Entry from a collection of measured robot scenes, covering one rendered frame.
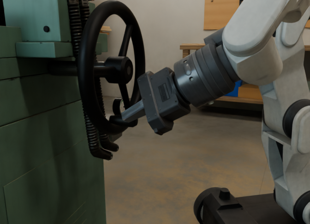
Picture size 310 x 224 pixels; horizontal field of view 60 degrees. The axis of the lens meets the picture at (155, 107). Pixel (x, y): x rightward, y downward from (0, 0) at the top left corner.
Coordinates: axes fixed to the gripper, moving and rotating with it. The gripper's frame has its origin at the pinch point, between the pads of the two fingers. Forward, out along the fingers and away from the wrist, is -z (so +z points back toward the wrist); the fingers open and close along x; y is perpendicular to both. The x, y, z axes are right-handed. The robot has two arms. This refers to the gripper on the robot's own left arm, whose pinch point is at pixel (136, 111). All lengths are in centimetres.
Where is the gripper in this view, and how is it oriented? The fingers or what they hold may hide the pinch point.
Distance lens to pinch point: 51.3
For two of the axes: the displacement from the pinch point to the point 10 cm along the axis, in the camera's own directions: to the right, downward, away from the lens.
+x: -2.3, -8.6, 4.5
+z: 8.2, -4.2, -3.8
